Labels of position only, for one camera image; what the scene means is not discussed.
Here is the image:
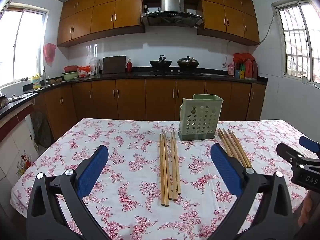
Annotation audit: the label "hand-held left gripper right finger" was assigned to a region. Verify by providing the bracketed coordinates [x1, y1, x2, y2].
[210, 143, 295, 240]

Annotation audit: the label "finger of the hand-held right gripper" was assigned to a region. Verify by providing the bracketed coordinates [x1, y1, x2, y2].
[299, 136, 320, 153]
[276, 142, 307, 166]

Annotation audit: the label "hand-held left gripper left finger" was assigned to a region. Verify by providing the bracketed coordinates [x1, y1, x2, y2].
[26, 144, 110, 240]

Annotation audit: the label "green perforated utensil holder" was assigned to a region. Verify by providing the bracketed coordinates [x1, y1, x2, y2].
[178, 94, 224, 142]

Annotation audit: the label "person's right hand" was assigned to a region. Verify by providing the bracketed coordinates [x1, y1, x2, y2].
[298, 194, 312, 228]

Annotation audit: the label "floral tablecloth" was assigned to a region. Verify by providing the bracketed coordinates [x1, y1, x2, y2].
[11, 117, 320, 240]

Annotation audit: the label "dark cloth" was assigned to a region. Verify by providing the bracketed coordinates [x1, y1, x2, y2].
[31, 112, 53, 148]

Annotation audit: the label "floral sticker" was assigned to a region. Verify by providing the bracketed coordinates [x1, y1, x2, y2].
[16, 150, 33, 178]

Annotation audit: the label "wooden lower kitchen cabinets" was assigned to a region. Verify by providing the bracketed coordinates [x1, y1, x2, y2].
[32, 79, 267, 143]

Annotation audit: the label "wooden kitchen cabinets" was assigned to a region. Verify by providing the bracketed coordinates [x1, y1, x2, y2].
[32, 79, 267, 143]
[57, 0, 260, 47]

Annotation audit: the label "red sauce bottle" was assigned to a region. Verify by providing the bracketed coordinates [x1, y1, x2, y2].
[245, 59, 253, 80]

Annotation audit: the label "green basin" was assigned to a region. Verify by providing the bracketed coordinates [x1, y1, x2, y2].
[62, 71, 80, 81]

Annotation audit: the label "grey rag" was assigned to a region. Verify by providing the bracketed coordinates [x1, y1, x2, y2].
[11, 93, 35, 101]

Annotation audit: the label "window with white bars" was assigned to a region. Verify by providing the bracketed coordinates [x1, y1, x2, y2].
[271, 0, 320, 89]

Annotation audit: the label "black kitchen countertop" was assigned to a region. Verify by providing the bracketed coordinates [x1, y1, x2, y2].
[0, 66, 268, 120]

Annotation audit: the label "gas stove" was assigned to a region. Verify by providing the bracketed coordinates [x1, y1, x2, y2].
[147, 69, 204, 76]

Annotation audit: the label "dark wooden cutting board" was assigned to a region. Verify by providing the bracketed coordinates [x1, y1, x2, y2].
[102, 55, 127, 74]

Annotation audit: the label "wok with metal lid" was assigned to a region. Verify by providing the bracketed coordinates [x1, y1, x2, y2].
[177, 56, 200, 69]

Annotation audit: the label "hanging red plastic bag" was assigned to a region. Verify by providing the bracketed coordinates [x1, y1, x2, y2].
[43, 43, 57, 67]

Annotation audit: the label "wooden upper kitchen cabinets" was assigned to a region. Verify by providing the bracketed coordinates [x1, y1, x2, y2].
[57, 0, 260, 47]

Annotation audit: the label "steel range hood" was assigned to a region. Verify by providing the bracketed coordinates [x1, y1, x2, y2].
[141, 0, 203, 28]

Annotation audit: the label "wall cable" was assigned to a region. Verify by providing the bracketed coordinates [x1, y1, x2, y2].
[223, 5, 278, 69]

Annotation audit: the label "black wok with handle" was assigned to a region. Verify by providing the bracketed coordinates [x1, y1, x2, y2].
[149, 54, 173, 68]

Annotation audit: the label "window with plain frame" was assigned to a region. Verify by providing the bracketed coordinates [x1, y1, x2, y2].
[0, 4, 49, 88]

